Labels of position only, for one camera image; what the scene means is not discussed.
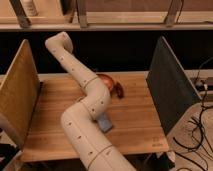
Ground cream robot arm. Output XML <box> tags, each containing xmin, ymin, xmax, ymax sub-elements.
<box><xmin>45</xmin><ymin>32</ymin><xmax>136</xmax><ymax>171</ymax></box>

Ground orange bowl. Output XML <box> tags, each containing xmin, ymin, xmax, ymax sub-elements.
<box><xmin>98</xmin><ymin>74</ymin><xmax>114</xmax><ymax>91</ymax></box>

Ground dark red object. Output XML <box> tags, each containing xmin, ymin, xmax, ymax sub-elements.
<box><xmin>114</xmin><ymin>82</ymin><xmax>124</xmax><ymax>99</ymax></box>

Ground blue sponge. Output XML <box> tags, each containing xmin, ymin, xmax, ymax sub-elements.
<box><xmin>96</xmin><ymin>113</ymin><xmax>113</xmax><ymax>133</ymax></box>

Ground dark green right side board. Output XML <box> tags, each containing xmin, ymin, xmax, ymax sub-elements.
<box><xmin>146</xmin><ymin>36</ymin><xmax>201</xmax><ymax>135</ymax></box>

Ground yellow left side board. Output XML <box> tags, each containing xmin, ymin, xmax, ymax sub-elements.
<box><xmin>0</xmin><ymin>39</ymin><xmax>40</xmax><ymax>148</ymax></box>

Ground wooden shelf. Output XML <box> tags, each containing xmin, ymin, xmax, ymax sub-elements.
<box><xmin>0</xmin><ymin>0</ymin><xmax>213</xmax><ymax>31</ymax></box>

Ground black cables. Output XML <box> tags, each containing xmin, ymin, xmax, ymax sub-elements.
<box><xmin>172</xmin><ymin>56</ymin><xmax>213</xmax><ymax>171</ymax></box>

